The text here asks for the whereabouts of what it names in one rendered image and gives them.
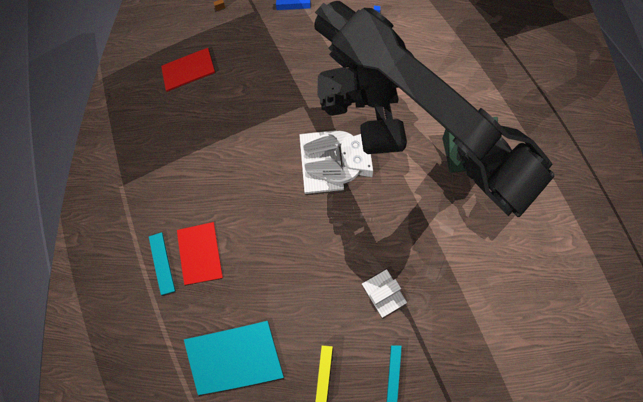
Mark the red flat rectangular plate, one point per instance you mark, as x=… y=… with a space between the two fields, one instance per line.
x=199 y=254
x=187 y=69

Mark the teal flat bar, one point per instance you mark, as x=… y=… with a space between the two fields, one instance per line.
x=394 y=370

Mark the blue rectangular block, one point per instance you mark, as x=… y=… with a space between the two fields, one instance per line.
x=292 y=4

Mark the cyan flat bar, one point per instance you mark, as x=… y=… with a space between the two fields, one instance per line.
x=161 y=262

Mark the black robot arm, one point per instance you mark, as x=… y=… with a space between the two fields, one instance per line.
x=365 y=39

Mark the cyan flat rectangular plate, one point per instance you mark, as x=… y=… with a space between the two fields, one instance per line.
x=233 y=358

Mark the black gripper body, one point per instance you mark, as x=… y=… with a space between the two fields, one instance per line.
x=383 y=135

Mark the yellow flat bar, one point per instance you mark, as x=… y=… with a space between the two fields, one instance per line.
x=324 y=373

